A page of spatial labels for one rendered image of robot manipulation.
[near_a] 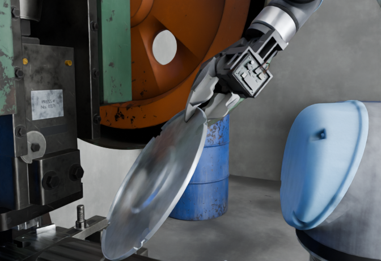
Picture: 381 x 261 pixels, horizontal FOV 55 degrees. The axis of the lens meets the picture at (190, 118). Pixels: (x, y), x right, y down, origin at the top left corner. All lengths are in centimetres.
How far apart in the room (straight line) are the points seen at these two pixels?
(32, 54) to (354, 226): 56
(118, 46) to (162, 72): 22
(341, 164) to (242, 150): 376
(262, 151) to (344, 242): 367
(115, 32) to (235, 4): 28
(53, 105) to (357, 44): 332
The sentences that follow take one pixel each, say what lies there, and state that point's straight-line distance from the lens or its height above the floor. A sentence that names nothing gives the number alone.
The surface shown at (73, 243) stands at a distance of 80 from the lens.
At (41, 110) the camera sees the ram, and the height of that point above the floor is 105.
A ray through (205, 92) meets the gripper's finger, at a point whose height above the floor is 109.
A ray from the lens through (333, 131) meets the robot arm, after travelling 32.
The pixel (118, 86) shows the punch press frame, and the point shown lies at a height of 109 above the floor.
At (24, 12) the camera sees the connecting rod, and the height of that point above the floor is 123.
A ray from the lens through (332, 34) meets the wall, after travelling 381.
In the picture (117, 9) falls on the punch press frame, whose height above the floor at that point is 125.
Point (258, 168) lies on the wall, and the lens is 405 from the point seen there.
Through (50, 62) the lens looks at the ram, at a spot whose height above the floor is 114.
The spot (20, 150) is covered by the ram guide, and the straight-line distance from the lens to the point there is 64.
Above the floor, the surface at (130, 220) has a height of 88.
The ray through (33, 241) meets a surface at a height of 78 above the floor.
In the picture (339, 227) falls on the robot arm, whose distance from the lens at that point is 34.
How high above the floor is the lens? 112
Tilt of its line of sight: 7 degrees down
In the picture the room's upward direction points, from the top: straight up
